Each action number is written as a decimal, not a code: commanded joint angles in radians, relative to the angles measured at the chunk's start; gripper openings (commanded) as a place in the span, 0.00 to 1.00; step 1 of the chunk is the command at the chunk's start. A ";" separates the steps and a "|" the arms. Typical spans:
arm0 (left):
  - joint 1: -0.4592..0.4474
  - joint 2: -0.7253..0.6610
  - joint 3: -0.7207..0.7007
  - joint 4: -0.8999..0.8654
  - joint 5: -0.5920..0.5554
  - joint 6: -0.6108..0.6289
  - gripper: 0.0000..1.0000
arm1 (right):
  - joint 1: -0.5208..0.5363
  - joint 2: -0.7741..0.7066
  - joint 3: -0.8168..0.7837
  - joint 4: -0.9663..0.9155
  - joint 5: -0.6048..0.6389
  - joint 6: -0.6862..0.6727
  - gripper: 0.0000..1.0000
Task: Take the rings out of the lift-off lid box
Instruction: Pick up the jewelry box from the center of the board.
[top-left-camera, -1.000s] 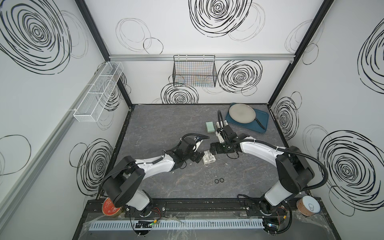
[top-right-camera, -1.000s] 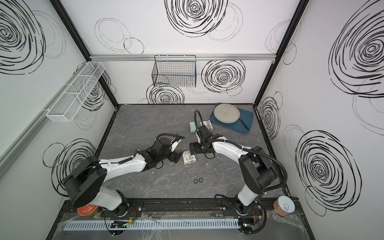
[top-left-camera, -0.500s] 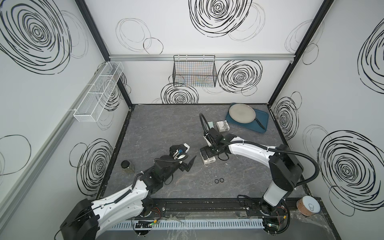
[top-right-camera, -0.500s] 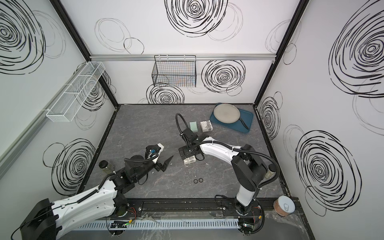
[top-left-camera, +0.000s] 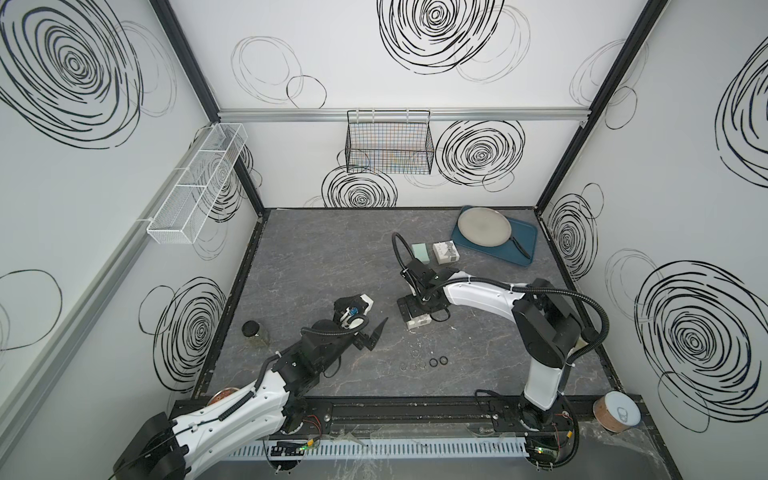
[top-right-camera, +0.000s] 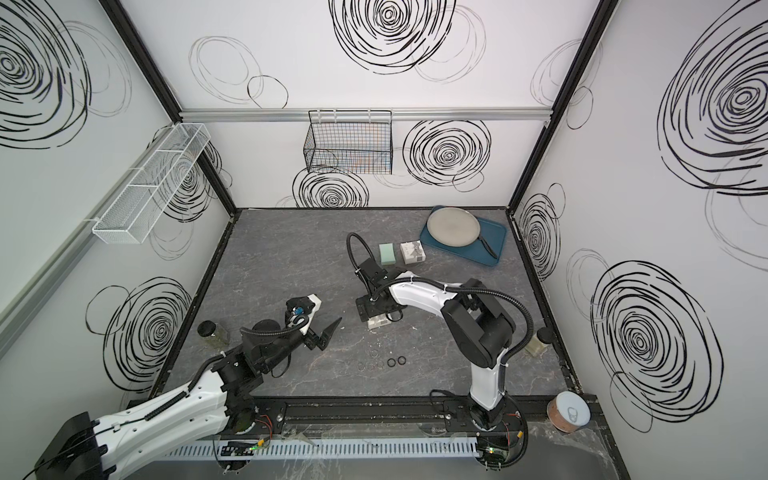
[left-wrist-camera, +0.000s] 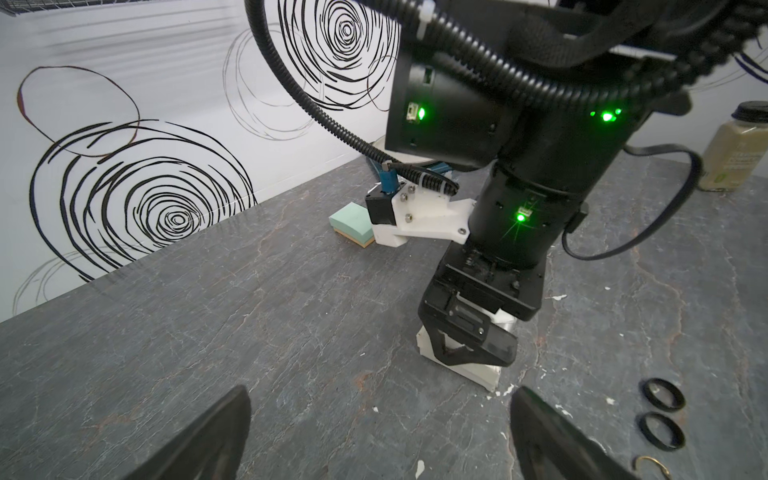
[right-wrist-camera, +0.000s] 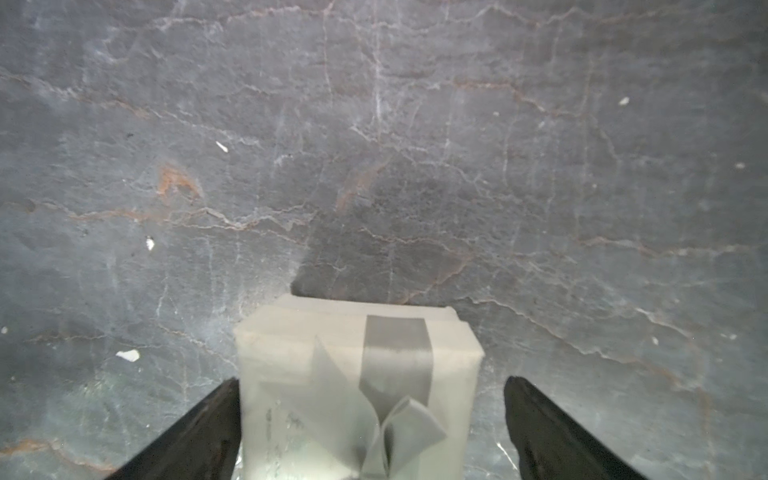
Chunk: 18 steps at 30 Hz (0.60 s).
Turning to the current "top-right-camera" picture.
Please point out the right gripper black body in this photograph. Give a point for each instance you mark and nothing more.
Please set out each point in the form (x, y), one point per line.
(372, 307)

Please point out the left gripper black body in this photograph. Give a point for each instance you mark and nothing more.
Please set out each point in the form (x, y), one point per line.
(291, 338)

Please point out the white gift box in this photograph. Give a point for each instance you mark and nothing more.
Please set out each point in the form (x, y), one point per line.
(378, 322)

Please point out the mint green jewelry box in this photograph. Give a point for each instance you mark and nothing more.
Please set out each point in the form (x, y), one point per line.
(387, 254)

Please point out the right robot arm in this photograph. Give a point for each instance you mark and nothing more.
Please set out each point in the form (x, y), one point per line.
(489, 327)

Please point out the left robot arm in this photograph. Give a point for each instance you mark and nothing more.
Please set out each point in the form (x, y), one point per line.
(116, 445)

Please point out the grey round pan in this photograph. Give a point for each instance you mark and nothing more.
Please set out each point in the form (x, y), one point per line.
(456, 227)

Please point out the teal tray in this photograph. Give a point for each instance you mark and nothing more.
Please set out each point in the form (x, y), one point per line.
(493, 232)

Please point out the brown tape roll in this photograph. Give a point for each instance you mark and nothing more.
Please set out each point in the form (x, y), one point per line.
(568, 412)

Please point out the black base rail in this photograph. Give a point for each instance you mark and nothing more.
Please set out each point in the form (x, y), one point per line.
(452, 412)

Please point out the white slotted cable duct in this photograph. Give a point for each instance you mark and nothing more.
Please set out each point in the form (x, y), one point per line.
(323, 449)

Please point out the black wire basket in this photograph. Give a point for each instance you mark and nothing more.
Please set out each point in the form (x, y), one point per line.
(349, 140)

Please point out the white wire shelf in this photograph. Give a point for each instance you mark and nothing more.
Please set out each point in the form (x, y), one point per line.
(153, 186)

